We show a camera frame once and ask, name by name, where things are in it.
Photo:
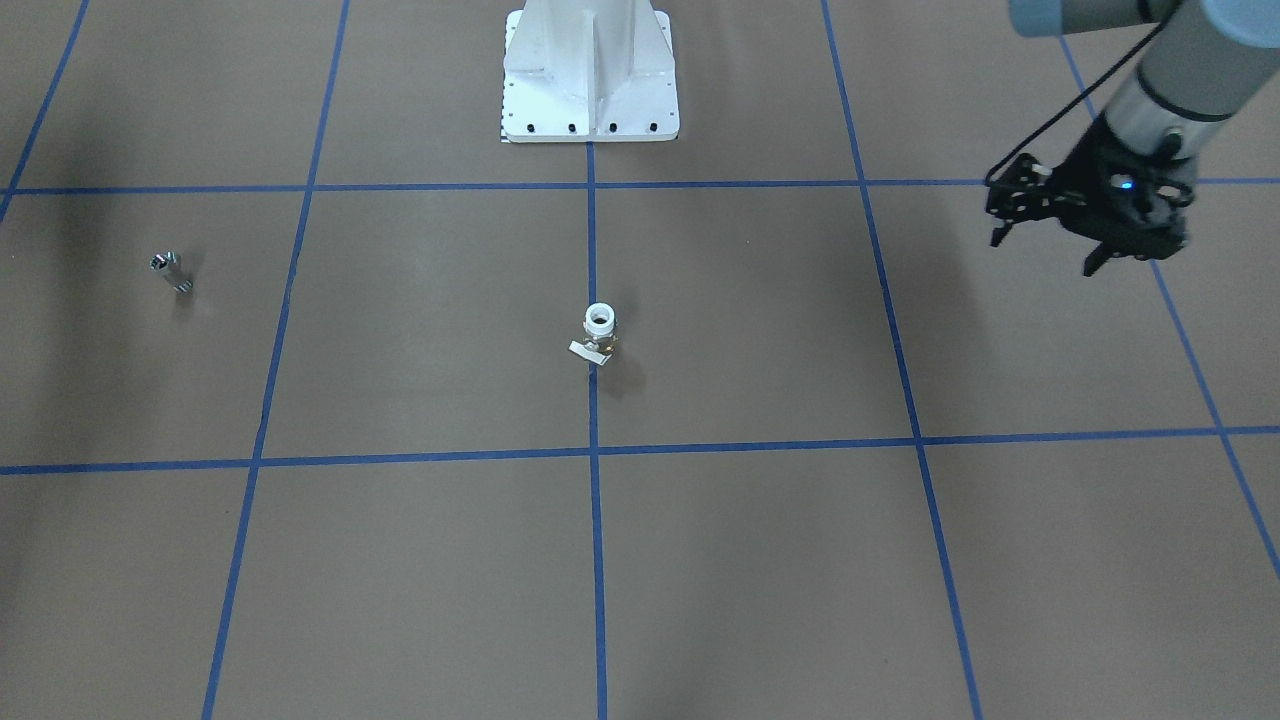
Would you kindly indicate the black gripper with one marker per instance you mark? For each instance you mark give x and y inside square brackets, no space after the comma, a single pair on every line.
[1087,176]

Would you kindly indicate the brass PPR ball valve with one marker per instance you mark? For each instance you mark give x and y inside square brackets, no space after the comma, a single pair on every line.
[599,335]

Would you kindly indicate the chrome threaded pipe fitting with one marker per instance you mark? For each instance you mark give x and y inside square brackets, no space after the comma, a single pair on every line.
[168,266]

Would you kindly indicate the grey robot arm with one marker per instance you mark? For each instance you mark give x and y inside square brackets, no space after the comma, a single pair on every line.
[1199,64]

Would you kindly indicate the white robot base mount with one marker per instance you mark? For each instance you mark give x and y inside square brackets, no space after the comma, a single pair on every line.
[589,72]

